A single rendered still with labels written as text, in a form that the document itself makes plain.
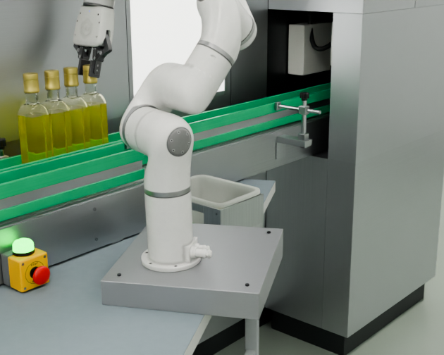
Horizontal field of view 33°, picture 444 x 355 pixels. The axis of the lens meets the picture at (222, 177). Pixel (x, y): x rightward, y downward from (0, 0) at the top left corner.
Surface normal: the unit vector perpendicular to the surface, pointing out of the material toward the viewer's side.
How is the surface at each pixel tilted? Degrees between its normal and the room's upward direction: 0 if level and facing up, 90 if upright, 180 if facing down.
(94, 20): 74
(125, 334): 0
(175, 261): 92
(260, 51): 90
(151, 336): 0
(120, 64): 90
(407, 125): 90
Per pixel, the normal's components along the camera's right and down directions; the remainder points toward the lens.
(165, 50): 0.75, 0.18
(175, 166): 0.42, 0.38
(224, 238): -0.03, -0.95
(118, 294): -0.21, 0.29
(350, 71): -0.66, 0.22
